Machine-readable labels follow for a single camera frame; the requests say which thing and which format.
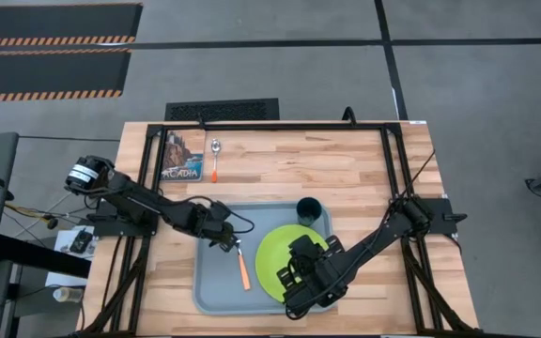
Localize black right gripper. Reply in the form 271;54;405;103
275;234;349;314

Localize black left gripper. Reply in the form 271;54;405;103
189;200;242;254

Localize orange-handled metal fork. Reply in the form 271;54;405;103
233;238;253;292

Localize lime green plate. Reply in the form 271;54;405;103
255;223;331;304

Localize grey plastic tray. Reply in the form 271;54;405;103
192;201;339;315

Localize dark green plastic cup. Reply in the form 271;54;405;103
295;196;324;227

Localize Acadia picture card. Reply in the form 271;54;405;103
160;130;206;182

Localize black floor vent grate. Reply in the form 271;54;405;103
164;98;281;122

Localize small black controller device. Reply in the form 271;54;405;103
69;228;94;255

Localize clear plastic bottle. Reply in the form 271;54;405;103
52;286;85;303

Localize white paper sheet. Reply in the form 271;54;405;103
44;224;96;287

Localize black desk beam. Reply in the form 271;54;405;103
0;234;92;279

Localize black hazard-striped floor mat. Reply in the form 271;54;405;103
0;2;144;48
0;48;132;103

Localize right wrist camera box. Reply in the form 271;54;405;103
289;235;322;264

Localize orange-handled metal spoon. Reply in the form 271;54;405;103
209;138;223;184

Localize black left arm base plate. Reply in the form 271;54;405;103
92;199;162;238

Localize black aluminium table frame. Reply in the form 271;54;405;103
77;120;481;338

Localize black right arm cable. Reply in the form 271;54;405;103
387;148;437;207

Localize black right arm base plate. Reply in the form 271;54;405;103
389;196;468;236

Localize loose floor cables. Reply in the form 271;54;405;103
2;201;61;232

